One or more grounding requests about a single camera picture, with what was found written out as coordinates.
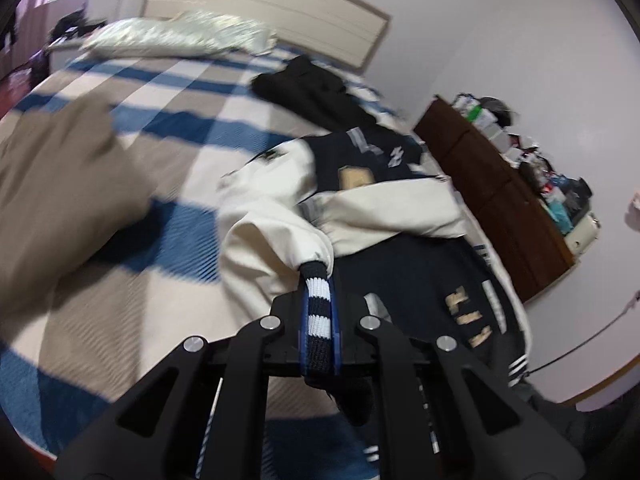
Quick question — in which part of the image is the white plastic container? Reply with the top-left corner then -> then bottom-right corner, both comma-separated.
565,214 -> 601,257

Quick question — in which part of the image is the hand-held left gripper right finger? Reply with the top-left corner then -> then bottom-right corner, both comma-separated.
332,291 -> 587,480

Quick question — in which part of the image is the blue beige plaid blanket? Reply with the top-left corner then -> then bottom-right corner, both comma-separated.
0,45 -> 451,466

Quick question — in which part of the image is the silver white pillow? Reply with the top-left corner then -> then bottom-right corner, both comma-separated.
80,9 -> 279,59

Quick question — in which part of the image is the cream headboard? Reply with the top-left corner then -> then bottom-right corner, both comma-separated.
141,0 -> 391,72

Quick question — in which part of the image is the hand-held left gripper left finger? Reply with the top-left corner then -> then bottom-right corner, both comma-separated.
54,291 -> 307,480

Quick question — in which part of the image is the wooden baseboard trim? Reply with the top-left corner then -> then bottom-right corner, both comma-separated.
557,347 -> 640,407

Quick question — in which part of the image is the brown wooden dresser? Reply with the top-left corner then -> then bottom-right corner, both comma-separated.
414,95 -> 577,304

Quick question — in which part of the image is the black garment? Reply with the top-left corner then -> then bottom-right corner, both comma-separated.
250,55 -> 379,134

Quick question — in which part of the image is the tan cloth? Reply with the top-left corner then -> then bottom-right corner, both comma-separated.
0,95 -> 154,313

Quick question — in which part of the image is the grey clothing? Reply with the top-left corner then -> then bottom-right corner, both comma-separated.
520,382 -> 618,463

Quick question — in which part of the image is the navy and cream varsity jacket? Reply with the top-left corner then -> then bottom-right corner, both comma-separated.
216,127 -> 532,466

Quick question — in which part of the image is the dark bag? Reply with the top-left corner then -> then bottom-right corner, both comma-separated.
49,10 -> 103,45

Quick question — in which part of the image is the black cable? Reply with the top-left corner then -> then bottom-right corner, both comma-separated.
529,291 -> 640,376

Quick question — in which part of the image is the pile of assorted small things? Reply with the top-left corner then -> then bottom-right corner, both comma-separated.
452,92 -> 596,236

